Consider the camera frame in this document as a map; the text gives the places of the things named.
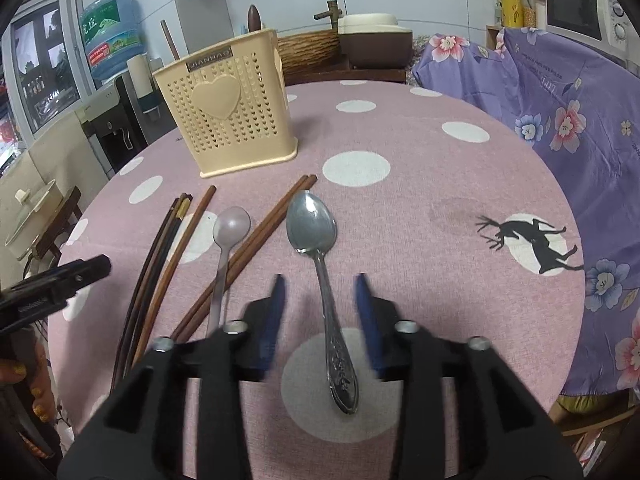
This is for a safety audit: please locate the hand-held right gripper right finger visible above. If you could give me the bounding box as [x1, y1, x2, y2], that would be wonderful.
[354, 274, 583, 480]

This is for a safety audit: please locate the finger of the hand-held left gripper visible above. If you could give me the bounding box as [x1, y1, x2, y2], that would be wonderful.
[0, 296, 68, 337]
[0, 254, 112, 306]

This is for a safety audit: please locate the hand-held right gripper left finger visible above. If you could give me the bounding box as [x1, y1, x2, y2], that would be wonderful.
[57, 274, 287, 480]

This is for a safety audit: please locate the dark chopstick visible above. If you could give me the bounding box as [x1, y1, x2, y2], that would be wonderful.
[120, 194, 188, 386]
[127, 196, 193, 371]
[111, 198, 180, 396]

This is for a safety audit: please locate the large metal spoon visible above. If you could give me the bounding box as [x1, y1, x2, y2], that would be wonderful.
[286, 190, 360, 415]

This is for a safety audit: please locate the small pale spoon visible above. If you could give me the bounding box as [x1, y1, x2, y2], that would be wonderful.
[206, 206, 252, 338]

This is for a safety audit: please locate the cream perforated utensil holder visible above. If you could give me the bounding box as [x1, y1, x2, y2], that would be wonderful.
[152, 29, 300, 179]

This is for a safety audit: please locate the person's left hand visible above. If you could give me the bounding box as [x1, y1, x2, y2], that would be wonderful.
[0, 360, 55, 425]

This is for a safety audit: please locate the dark wooden chair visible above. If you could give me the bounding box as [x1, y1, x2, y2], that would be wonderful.
[24, 186, 83, 273]

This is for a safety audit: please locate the pink polka dot tablecloth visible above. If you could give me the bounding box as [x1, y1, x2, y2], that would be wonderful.
[47, 80, 586, 480]

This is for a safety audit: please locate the beige cover cloth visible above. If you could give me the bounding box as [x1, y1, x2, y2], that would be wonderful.
[0, 110, 112, 256]

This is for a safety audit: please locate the water dispenser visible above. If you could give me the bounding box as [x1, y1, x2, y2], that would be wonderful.
[80, 55, 166, 176]

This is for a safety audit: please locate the window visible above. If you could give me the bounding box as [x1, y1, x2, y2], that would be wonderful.
[10, 0, 85, 136]

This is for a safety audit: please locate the blue water bottle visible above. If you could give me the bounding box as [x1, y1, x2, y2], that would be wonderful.
[80, 0, 147, 83]

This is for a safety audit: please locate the brown chopstick in holder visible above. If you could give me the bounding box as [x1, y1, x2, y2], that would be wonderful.
[160, 20, 181, 61]

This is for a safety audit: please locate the purple floral cloth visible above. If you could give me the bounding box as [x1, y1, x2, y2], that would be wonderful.
[411, 25, 640, 401]

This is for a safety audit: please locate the woven wooden basin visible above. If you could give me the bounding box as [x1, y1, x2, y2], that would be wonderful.
[277, 29, 347, 73]

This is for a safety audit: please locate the cream and brown cooker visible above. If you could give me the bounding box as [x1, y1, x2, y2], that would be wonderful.
[337, 12, 415, 68]

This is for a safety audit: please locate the bamboo faucet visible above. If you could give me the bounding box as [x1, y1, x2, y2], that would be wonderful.
[314, 1, 347, 32]

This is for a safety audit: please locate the white microwave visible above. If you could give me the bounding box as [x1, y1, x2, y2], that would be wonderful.
[544, 0, 631, 58]

